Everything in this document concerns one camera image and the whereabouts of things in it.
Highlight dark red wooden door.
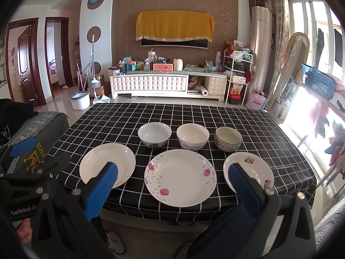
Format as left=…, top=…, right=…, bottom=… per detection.
left=17, top=26, right=38, bottom=107

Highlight white plate pink flowers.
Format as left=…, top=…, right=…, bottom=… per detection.
left=144, top=149, right=217, bottom=208

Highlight plain white plate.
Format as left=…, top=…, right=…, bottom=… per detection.
left=79, top=143, right=136, bottom=188

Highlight black white grid tablecloth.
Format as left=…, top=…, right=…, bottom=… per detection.
left=48, top=103, right=316, bottom=222

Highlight grey sofa with cover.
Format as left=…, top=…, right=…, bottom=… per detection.
left=7, top=111, right=69, bottom=174

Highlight white storage bin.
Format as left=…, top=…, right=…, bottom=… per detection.
left=69, top=91, right=90, bottom=111

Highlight white mop stand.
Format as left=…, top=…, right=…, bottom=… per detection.
left=88, top=35, right=111, bottom=104

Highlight tall cylindrical air conditioner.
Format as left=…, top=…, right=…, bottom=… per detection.
left=249, top=6, right=273, bottom=92

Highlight pink storage box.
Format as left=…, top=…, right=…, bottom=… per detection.
left=153, top=63, right=174, bottom=71

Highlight white bowl floral outside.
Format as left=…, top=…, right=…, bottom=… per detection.
left=137, top=122, right=172, bottom=148

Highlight white paper roll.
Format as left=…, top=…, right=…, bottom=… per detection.
left=199, top=85, right=209, bottom=96

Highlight cream white bowl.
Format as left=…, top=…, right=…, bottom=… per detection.
left=176, top=123, right=209, bottom=151

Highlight patterned rim ceramic bowl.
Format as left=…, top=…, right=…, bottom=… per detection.
left=214, top=126, right=243, bottom=152

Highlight patterned beige curtain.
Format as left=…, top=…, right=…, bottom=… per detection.
left=269, top=0, right=289, bottom=92

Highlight white plate bear cartoon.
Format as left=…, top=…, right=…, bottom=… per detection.
left=223, top=152, right=274, bottom=192

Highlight round blue wall clock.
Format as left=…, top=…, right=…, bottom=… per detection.
left=87, top=0, right=104, bottom=10

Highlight person's left hand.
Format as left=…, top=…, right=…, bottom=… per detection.
left=16, top=218, right=33, bottom=244

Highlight wooden framed standing mirror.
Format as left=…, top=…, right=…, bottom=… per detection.
left=267, top=32, right=310, bottom=124

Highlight pink tote bag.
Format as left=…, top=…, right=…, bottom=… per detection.
left=245, top=91, right=267, bottom=110

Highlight blue plastic basket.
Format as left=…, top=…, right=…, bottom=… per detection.
left=302, top=63, right=337, bottom=100

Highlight white tufted TV cabinet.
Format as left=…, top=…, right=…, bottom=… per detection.
left=109, top=71, right=227, bottom=101

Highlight television with yellow cover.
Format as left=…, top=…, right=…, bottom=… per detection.
left=136, top=10, right=215, bottom=49

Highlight white metal shelf rack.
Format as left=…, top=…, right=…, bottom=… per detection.
left=222, top=48, right=254, bottom=106

